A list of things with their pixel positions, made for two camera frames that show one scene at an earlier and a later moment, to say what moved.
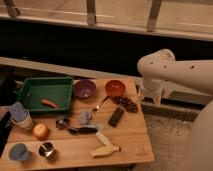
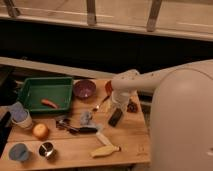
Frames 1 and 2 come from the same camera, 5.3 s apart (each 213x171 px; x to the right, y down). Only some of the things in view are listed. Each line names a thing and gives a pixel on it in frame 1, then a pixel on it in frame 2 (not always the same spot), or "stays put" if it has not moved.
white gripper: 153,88 → 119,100
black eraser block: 116,117 stays put
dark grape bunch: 125,102 stays put
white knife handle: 103,139 stays put
